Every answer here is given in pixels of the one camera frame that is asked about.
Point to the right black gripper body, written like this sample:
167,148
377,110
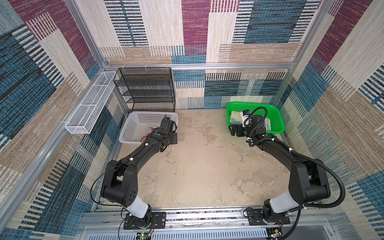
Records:
243,131

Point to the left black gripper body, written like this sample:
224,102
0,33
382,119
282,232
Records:
172,138

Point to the pale green teal towel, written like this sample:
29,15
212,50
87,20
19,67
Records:
236,119

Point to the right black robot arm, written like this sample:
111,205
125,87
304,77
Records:
308,181

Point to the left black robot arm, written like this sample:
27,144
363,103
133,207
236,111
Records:
120,183

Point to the green plastic basket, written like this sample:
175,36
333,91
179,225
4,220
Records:
274,115

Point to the white plastic laundry basket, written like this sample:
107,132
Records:
140,124

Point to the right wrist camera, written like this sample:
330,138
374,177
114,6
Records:
246,121

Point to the black wire shelf rack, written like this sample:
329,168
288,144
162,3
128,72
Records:
147,89

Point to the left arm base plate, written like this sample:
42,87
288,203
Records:
155,220

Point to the white wire mesh tray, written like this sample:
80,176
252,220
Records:
87,113

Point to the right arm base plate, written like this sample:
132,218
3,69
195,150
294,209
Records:
262,217

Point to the aluminium front rail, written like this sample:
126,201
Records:
227,223

